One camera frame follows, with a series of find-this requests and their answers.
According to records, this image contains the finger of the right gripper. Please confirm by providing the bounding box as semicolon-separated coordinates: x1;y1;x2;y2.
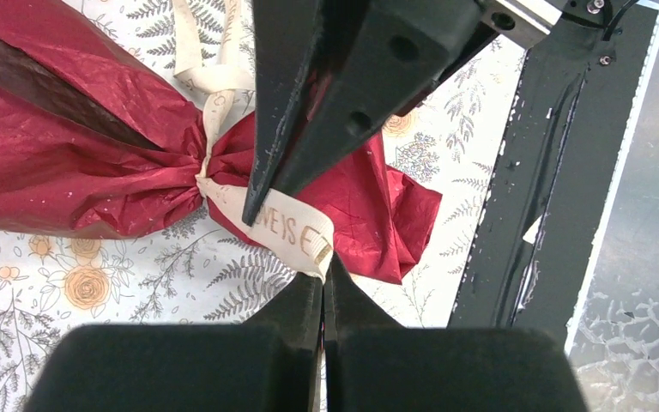
241;0;376;227
261;0;501;197

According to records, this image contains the cream ribbon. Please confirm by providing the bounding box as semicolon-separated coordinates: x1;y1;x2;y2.
172;0;334;281

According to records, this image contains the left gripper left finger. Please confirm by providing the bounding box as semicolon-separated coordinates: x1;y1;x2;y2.
25;275;322;411

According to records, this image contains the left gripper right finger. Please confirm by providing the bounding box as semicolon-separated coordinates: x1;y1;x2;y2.
323;257;586;411

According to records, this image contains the floral patterned tablecloth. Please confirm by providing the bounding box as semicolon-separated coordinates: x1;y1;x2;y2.
0;0;527;412

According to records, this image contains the dark red wrapping paper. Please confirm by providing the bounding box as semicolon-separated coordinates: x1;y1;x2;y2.
0;1;442;283

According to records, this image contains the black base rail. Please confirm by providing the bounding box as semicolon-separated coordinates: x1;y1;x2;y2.
448;1;659;342

